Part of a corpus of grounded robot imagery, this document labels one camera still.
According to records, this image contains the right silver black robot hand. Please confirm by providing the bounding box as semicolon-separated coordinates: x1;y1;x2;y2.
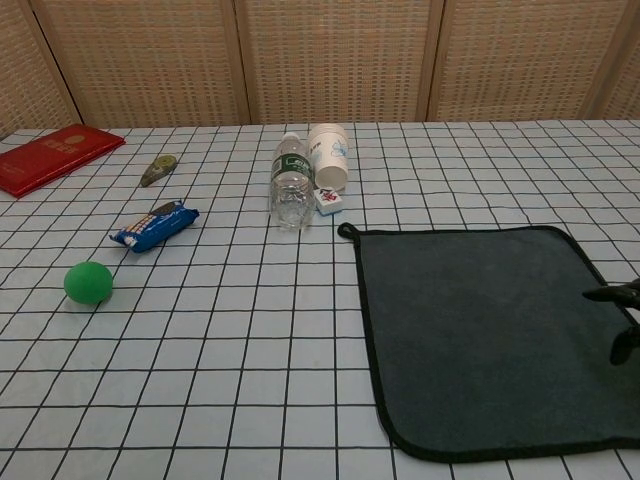
583;281;640;366

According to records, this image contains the clear plastic water bottle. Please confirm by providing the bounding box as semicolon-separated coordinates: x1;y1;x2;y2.
269;131;316;233

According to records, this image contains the yellow black triangular cloth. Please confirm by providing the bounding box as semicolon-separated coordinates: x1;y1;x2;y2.
337;221;640;462

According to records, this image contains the woven bamboo folding screen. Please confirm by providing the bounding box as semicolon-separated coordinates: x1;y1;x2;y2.
0;0;640;140

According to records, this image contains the white paper cup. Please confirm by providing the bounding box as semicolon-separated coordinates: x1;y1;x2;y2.
306;123;350;191

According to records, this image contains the green ball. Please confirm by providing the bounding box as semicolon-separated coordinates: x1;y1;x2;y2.
63;260;115;305

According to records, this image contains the white mahjong tile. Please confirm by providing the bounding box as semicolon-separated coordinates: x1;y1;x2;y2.
314;187;345;217

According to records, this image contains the blue cookie packet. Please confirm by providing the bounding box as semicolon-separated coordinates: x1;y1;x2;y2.
108;198;201;256

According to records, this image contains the red certificate book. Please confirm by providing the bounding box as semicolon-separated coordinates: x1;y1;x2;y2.
0;123;126;200

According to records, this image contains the olive correction tape dispenser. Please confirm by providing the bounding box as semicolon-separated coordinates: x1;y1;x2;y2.
140;154;177;189

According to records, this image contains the white checkered tablecloth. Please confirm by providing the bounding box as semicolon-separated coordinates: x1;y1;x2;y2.
0;118;640;480

